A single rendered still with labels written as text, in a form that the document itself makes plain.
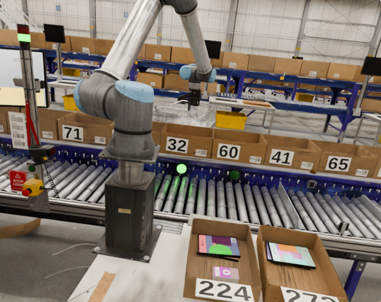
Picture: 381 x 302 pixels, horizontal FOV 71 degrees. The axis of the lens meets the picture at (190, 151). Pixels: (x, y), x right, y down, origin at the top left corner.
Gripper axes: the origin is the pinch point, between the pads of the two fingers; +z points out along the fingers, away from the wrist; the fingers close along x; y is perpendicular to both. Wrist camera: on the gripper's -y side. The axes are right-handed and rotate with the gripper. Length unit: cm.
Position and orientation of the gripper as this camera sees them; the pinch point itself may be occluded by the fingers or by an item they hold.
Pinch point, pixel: (188, 115)
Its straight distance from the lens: 201.0
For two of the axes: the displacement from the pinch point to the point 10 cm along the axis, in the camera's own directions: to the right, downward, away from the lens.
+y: 9.9, 1.3, -0.5
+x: 0.9, -3.3, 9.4
